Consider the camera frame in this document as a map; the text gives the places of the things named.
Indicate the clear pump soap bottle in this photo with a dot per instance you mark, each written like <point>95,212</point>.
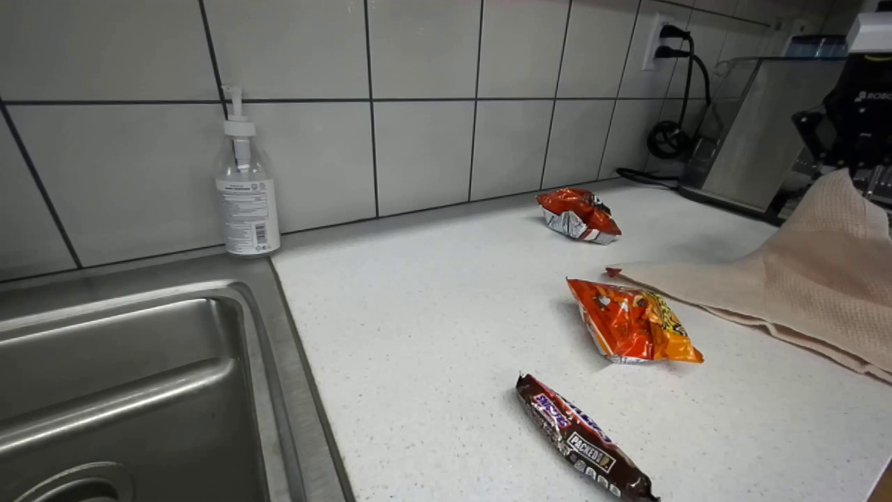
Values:
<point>250,211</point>

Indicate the crumpled red snack wrapper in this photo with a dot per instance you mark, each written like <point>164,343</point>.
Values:
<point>576,212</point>

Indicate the steel espresso machine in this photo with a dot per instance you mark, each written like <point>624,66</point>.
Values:
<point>753,141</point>

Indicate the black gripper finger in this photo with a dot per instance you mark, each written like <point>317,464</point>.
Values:
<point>883,148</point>
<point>809,138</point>

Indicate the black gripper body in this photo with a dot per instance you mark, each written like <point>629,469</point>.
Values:
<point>859,92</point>

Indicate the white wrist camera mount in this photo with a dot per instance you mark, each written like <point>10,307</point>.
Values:
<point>874,32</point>

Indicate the wooden cabinet front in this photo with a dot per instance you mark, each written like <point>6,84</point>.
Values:
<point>883,487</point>

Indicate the white wall outlet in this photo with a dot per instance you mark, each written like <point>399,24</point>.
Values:
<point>657,36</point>

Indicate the beige mesh cloth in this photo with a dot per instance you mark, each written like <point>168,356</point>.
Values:
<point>817,269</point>

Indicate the stainless steel sink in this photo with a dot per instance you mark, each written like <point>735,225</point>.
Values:
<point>140,371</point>

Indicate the brown Snickers bar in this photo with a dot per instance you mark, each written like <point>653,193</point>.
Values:
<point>580,441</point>

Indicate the blue wall sign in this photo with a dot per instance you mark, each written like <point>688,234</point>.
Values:
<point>817,45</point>

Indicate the orange Cheetos bag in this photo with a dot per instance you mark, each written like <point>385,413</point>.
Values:
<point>632,325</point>

